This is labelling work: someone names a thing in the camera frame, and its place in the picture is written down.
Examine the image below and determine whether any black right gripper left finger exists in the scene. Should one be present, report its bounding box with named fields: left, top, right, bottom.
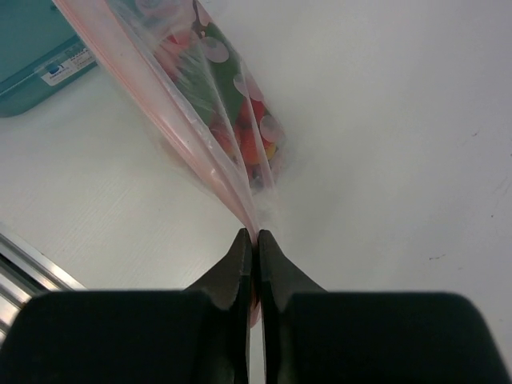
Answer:
left=1, top=229, right=252, bottom=383

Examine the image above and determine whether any red strawberry bunch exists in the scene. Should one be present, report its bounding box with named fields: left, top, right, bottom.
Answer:
left=138, top=1, right=283, bottom=191

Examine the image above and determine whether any clear pink zip top bag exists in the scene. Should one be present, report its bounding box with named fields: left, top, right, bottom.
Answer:
left=51, top=0, right=289, bottom=329

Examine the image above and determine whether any aluminium mounting rail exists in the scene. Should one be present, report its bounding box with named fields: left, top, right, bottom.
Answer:
left=1, top=226, right=85, bottom=339

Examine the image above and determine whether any blue transparent plastic tray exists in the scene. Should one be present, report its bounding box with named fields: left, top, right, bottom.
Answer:
left=1, top=0, right=96, bottom=118

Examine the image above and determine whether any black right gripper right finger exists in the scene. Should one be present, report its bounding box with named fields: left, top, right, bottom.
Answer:
left=258, top=230, right=511, bottom=383

